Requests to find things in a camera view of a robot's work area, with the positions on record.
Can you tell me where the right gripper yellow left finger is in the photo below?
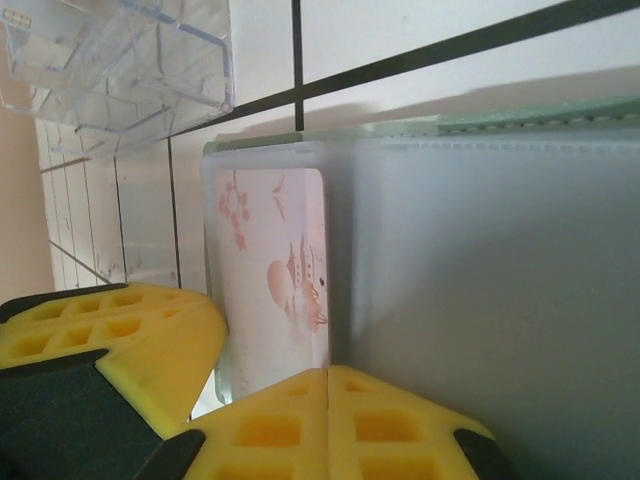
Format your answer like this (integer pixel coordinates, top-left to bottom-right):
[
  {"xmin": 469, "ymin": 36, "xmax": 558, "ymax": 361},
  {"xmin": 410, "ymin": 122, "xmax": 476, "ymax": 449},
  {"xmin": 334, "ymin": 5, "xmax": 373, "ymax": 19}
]
[{"xmin": 149, "ymin": 366, "xmax": 329, "ymax": 480}]

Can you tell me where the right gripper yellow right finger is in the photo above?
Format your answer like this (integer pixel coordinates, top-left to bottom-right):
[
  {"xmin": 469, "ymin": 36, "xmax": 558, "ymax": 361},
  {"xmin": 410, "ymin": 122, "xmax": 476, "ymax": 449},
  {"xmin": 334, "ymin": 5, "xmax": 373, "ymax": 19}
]
[{"xmin": 327, "ymin": 365, "xmax": 519, "ymax": 480}]

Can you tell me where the green leather card holder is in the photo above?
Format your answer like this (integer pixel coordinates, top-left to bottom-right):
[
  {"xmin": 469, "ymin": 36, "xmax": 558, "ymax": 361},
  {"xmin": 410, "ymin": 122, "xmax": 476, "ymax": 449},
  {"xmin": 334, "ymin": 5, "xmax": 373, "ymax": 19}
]
[{"xmin": 202, "ymin": 97, "xmax": 640, "ymax": 480}]

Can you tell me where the clear acrylic card organizer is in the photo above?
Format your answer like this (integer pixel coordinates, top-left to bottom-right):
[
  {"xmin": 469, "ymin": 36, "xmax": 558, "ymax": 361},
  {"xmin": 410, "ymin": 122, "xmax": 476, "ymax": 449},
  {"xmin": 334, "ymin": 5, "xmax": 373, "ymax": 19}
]
[{"xmin": 0, "ymin": 0, "xmax": 236, "ymax": 151}]

